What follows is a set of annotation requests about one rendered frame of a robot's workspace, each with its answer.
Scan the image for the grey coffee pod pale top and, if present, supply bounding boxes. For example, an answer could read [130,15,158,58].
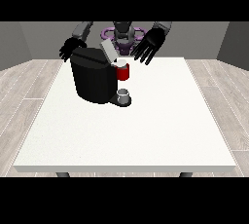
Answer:
[115,58,128,68]

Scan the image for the red pod holder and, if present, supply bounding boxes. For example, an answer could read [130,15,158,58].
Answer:
[115,62,130,82]

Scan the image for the pale grey machine lid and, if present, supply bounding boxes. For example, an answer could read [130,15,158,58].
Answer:
[99,38,119,63]

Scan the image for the black coffee machine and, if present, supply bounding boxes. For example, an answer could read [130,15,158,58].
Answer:
[69,47,132,108]

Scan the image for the grey robot trunk purple rings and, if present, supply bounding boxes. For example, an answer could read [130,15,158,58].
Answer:
[100,21,149,56]

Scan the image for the small grey cup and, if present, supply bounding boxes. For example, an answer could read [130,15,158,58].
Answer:
[116,88,131,104]

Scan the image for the dark table leg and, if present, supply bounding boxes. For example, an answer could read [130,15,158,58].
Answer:
[179,171,195,178]
[55,171,71,178]

